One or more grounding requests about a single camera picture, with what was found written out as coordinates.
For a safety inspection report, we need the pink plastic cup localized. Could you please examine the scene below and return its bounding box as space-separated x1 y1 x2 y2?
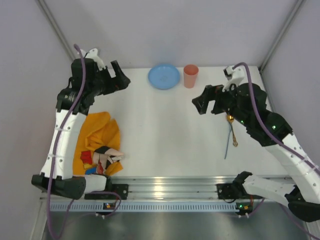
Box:
183 64 199 89

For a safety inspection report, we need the blue plastic plate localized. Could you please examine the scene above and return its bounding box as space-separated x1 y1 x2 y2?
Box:
147 63 181 90

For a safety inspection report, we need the gold metal spoon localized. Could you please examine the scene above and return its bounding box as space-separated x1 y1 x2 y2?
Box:
226 114 238 147

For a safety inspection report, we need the white slotted cable duct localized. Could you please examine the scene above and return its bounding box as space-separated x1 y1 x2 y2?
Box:
50 201 251 213

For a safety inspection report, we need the purple cable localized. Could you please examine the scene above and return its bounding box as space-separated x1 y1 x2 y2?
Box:
232 62 320 240
46 43 122 240

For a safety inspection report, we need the aluminium mounting rail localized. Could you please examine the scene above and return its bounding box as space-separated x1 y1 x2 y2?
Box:
39 176 298 201

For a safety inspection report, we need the orange Mickey Mouse placemat cloth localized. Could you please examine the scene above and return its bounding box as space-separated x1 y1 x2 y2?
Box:
72 111 123 176

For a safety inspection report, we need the aluminium frame post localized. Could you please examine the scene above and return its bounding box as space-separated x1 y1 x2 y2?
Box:
258 0 306 74
35 0 76 62

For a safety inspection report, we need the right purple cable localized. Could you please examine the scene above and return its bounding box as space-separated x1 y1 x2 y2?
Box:
232 62 320 240

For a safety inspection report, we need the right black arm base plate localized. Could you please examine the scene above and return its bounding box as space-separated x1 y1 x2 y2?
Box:
216 183 247 203

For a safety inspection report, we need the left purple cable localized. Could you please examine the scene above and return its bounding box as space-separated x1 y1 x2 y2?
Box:
46 43 122 240

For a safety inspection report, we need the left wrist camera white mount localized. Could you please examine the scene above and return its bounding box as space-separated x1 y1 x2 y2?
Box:
80 48 106 71

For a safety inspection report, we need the right aluminium frame post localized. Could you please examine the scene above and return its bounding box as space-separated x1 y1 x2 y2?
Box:
258 0 306 74

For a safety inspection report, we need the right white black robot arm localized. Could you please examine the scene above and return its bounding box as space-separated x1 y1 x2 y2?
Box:
192 83 320 223

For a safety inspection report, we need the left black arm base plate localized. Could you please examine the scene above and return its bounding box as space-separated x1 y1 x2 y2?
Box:
84 184 129 200

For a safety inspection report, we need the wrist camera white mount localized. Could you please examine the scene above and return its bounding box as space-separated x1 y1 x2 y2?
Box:
222 65 245 92
80 48 106 71

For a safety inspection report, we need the left aluminium frame post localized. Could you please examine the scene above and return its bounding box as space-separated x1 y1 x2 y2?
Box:
35 0 76 62

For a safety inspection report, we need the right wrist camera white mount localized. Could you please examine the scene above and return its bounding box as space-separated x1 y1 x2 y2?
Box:
222 65 245 92

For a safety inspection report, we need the blue plastic fork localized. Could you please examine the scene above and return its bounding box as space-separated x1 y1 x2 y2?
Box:
224 123 232 160

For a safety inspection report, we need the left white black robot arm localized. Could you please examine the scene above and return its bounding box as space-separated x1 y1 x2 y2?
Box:
31 58 131 200

